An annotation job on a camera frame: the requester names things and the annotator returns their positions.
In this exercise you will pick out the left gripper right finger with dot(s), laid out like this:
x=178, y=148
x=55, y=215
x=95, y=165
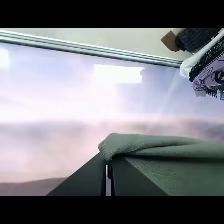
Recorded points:
x=128, y=181

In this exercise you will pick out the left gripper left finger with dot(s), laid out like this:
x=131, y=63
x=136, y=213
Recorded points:
x=86, y=180

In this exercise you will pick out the green garment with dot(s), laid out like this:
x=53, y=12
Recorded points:
x=173, y=160

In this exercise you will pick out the white printed garment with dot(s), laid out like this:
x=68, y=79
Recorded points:
x=210, y=71

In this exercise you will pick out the silver frame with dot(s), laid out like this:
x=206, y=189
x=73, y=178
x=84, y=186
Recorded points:
x=86, y=48

